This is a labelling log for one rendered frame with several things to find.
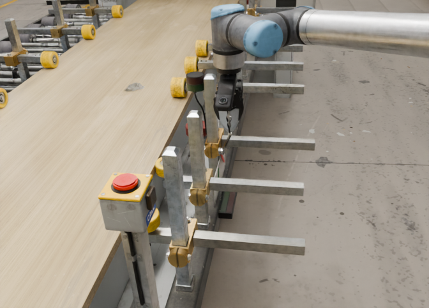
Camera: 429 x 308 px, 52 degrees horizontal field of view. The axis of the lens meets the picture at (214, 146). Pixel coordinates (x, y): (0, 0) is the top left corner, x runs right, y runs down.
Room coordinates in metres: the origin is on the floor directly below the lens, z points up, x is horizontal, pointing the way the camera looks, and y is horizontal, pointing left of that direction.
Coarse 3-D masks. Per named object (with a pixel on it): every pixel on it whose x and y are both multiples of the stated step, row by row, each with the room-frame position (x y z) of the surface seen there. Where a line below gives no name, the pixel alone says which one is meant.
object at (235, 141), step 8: (224, 136) 1.37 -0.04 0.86; (232, 136) 1.36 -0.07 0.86; (240, 136) 1.36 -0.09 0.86; (248, 136) 1.36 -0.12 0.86; (232, 144) 1.34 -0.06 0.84; (240, 144) 1.33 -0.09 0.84; (248, 144) 1.33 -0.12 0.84; (256, 144) 1.32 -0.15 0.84; (264, 144) 1.32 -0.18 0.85; (272, 144) 1.31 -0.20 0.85; (280, 144) 1.31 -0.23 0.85; (288, 144) 1.30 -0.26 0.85; (296, 144) 1.30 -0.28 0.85; (304, 144) 1.29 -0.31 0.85; (312, 144) 1.29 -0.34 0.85
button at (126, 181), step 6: (120, 174) 0.59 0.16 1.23; (126, 174) 0.59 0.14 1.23; (132, 174) 0.59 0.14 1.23; (114, 180) 0.58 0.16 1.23; (120, 180) 0.58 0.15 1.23; (126, 180) 0.58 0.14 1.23; (132, 180) 0.58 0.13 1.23; (114, 186) 0.57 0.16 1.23; (120, 186) 0.56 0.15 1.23; (126, 186) 0.56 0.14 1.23; (132, 186) 0.57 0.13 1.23
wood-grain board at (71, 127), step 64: (192, 0) 3.43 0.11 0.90; (64, 64) 2.11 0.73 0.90; (128, 64) 2.07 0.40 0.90; (0, 128) 1.44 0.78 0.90; (64, 128) 1.41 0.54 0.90; (128, 128) 1.38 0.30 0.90; (0, 192) 1.03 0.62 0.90; (64, 192) 1.01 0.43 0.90; (0, 256) 0.77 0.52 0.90; (64, 256) 0.76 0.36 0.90
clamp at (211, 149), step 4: (220, 128) 1.41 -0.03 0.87; (220, 132) 1.38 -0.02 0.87; (220, 136) 1.35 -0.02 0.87; (220, 140) 1.33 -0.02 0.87; (208, 144) 1.30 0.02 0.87; (212, 144) 1.29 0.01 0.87; (216, 144) 1.30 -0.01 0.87; (220, 144) 1.33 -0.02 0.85; (204, 148) 1.30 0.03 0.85; (208, 148) 1.28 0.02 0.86; (212, 148) 1.28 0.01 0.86; (216, 148) 1.28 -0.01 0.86; (204, 152) 1.29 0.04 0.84; (208, 152) 1.28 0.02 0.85; (212, 152) 1.28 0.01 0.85; (216, 152) 1.28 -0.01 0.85; (208, 156) 1.28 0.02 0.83; (212, 156) 1.28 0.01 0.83; (216, 156) 1.28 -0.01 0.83
